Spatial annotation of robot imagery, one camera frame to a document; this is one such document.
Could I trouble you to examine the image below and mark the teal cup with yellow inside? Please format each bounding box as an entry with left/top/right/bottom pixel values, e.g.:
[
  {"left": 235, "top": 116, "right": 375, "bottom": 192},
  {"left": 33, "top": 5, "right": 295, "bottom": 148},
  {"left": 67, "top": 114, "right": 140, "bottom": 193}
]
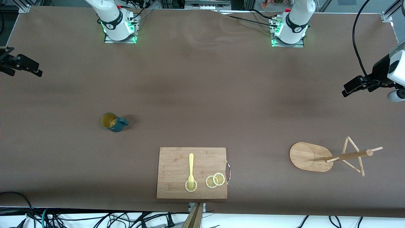
[{"left": 101, "top": 112, "right": 129, "bottom": 133}]

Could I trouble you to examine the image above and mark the wooden mug rack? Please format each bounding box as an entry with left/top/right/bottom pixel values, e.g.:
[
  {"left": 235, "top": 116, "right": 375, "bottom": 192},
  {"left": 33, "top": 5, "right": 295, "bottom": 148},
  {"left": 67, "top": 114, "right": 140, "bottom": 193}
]
[{"left": 289, "top": 136, "right": 383, "bottom": 177}]

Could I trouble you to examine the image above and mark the brown table cloth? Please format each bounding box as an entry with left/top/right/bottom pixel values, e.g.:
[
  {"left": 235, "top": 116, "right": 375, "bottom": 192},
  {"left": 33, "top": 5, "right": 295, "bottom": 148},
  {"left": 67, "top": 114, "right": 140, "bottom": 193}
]
[{"left": 0, "top": 6, "right": 405, "bottom": 214}]

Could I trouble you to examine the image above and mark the wooden cutting board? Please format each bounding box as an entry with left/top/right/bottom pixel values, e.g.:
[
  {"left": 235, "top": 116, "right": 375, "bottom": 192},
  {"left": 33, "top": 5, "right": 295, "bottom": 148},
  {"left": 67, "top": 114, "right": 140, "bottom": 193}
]
[{"left": 156, "top": 147, "right": 231, "bottom": 200}]

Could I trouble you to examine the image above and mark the grey power strip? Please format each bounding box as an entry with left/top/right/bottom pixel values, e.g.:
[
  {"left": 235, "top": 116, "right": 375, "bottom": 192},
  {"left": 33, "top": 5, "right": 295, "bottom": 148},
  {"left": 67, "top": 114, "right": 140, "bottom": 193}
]
[{"left": 185, "top": 0, "right": 232, "bottom": 10}]

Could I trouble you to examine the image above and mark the yellow plastic fork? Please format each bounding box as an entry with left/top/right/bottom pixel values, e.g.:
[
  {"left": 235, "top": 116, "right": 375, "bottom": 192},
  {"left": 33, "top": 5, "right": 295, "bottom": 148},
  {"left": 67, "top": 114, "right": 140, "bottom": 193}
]
[{"left": 188, "top": 153, "right": 195, "bottom": 189}]

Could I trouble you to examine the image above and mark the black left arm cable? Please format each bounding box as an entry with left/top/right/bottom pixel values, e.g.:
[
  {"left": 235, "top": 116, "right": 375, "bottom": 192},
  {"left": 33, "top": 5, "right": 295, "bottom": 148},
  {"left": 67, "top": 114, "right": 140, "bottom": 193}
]
[{"left": 352, "top": 0, "right": 372, "bottom": 79}]

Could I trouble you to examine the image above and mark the aluminium frame profile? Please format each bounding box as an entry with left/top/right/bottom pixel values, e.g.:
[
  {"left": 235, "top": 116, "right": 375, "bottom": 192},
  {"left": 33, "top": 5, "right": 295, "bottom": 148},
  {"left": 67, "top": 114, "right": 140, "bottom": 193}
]
[
  {"left": 18, "top": 0, "right": 33, "bottom": 14},
  {"left": 381, "top": 0, "right": 405, "bottom": 43}
]

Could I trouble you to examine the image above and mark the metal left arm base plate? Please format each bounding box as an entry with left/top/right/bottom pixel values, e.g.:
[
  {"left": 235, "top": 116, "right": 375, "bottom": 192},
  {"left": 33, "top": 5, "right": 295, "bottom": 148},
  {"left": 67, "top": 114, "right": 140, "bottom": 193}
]
[{"left": 271, "top": 16, "right": 305, "bottom": 48}]

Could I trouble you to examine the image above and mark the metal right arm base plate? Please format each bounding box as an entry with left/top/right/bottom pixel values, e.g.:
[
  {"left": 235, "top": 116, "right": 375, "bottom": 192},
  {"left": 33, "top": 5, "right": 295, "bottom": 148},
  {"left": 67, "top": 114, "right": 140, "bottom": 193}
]
[{"left": 104, "top": 14, "right": 140, "bottom": 44}]

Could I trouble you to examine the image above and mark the black cable across table edge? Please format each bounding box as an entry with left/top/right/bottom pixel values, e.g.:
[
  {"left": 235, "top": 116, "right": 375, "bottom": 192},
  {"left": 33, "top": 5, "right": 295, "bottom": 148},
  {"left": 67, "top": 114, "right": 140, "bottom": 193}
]
[{"left": 220, "top": 9, "right": 280, "bottom": 29}]

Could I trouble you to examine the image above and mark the black looping floor cable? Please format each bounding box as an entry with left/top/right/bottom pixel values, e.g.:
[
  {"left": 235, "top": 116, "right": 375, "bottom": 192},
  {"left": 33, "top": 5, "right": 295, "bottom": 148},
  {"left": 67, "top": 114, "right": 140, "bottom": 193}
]
[{"left": 0, "top": 191, "right": 36, "bottom": 228}]

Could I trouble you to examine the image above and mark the wooden camera post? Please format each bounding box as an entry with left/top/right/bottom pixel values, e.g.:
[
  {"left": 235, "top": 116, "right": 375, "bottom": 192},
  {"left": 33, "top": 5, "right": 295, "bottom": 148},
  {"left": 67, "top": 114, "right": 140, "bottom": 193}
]
[{"left": 182, "top": 203, "right": 203, "bottom": 228}]

